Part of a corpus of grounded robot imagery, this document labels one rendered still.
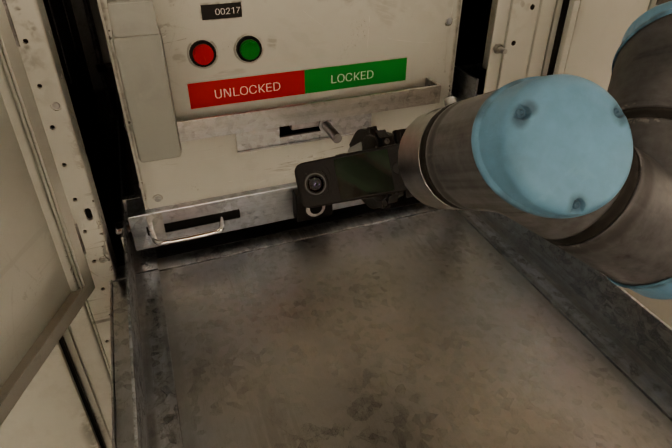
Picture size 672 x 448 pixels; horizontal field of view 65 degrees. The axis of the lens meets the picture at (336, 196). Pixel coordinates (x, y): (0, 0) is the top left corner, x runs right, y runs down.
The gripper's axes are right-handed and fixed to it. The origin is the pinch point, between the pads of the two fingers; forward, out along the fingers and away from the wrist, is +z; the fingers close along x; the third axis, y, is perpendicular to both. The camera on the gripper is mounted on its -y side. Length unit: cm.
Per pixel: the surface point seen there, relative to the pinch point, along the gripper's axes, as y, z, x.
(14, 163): -37.6, 5.9, 7.8
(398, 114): 14.5, 13.1, 7.0
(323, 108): 0.7, 7.3, 9.0
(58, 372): -42, 22, -22
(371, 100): 7.9, 7.3, 9.1
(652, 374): 26.3, -16.6, -28.9
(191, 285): -21.1, 13.3, -12.0
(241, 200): -11.6, 16.8, -1.8
